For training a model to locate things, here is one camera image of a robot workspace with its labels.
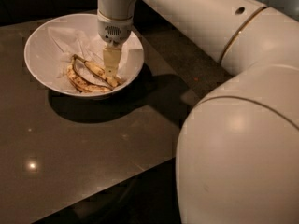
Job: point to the white gripper with vent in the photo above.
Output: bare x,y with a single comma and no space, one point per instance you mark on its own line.
113,32

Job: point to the spotted banana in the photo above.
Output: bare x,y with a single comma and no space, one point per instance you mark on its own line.
81,84
99,72

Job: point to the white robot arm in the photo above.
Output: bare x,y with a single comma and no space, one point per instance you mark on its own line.
238,150

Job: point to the white bowl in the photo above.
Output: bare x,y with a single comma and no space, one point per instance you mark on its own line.
38,50

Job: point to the white paper liner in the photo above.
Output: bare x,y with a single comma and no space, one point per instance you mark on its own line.
69,41

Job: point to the dark cabinet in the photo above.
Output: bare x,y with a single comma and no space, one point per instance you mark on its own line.
16,11

